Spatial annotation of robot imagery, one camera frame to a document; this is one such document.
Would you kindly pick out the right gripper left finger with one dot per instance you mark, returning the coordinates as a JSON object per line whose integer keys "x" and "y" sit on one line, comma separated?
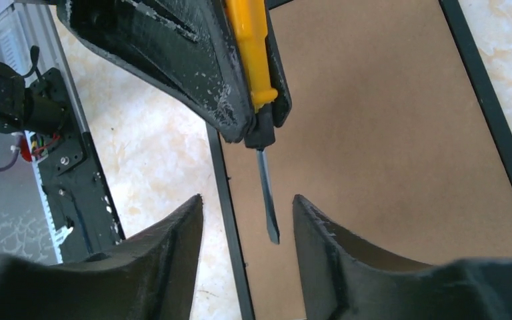
{"x": 149, "y": 276}

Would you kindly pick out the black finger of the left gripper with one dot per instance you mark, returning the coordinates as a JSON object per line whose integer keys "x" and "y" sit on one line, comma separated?
{"x": 185, "y": 48}
{"x": 274, "y": 114}

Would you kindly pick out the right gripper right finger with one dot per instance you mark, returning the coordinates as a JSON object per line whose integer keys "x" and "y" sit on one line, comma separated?
{"x": 343, "y": 276}

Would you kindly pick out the yellow handled screwdriver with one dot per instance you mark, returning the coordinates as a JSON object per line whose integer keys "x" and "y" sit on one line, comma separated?
{"x": 249, "y": 23}

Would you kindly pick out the black picture frame brown backing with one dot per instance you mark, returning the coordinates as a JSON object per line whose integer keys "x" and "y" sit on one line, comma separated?
{"x": 400, "y": 131}

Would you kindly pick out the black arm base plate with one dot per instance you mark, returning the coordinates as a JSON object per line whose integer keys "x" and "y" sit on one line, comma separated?
{"x": 77, "y": 201}

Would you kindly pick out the aluminium front rail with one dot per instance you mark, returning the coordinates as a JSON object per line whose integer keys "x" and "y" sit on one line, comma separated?
{"x": 40, "y": 30}

